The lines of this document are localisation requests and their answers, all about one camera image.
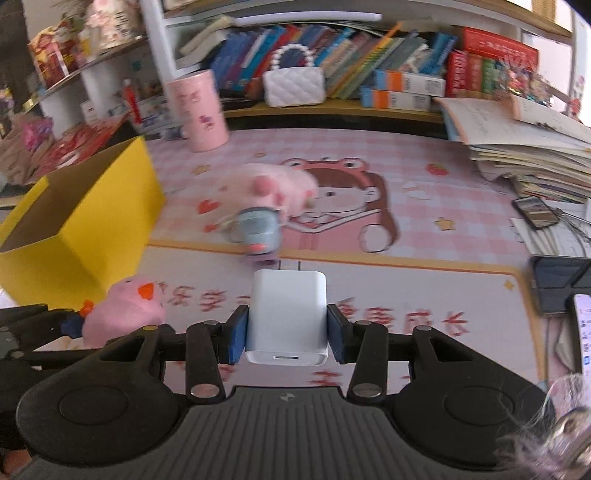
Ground white bookshelf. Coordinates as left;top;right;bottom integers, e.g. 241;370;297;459
139;0;591;139

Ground lit smartphone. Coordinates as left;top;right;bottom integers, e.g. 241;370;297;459
573;292;591;385

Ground white charger adapter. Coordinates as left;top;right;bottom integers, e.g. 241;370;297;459
244;260;329;368

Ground pink cartoon tin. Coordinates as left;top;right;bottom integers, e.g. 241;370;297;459
165;69;230;153

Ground white quilted pearl-handle handbag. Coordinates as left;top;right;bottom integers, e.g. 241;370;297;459
262;43;327;109

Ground blue-grey toy cup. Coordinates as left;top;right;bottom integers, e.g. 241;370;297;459
223;207;284;258

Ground yellow cardboard box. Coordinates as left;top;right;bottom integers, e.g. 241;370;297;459
0;135;166;310

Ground white corner shelf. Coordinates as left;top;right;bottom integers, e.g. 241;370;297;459
17;36;154;140

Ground pink doll figure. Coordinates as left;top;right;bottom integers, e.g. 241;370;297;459
84;0;145;51

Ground pink printed desk mat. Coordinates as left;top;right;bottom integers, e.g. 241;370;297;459
0;127;557;402

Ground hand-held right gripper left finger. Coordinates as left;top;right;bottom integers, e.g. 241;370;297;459
99;305;250;401

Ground small black phone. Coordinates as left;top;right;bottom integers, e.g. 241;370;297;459
511;196;562;230

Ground cream book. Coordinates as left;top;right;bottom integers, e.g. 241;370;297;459
177;15;237;66

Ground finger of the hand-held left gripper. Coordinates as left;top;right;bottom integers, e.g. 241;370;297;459
0;304;87;341
32;350;109;372

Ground red paper decorations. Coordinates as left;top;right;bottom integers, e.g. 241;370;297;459
43;114;134;172

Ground row of slanted books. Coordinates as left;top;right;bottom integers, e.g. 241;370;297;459
203;22;459;100

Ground red tassel ornament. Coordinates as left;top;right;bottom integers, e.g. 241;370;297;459
121;78;142;126

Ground red festive gift box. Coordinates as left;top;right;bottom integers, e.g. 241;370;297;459
27;22;89;89

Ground metal scissors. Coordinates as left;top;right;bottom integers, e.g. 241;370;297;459
551;208;591;241

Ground stack of notebooks and papers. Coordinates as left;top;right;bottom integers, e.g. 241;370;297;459
435;93;591;205

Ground pale pink plush toy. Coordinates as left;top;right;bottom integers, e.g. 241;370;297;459
239;161;320;219

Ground pink plush chick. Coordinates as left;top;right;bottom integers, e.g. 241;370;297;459
79;276;168;350

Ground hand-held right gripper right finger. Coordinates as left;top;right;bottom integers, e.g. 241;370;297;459
327;305;467;400

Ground orange and blue box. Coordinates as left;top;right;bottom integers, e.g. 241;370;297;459
372;69;447;94
359;88;435;112

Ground colourful sparkly ornament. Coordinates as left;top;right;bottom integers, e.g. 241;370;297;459
495;64;556;110

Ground red boxed book set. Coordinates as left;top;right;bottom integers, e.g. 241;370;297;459
444;26;541;99

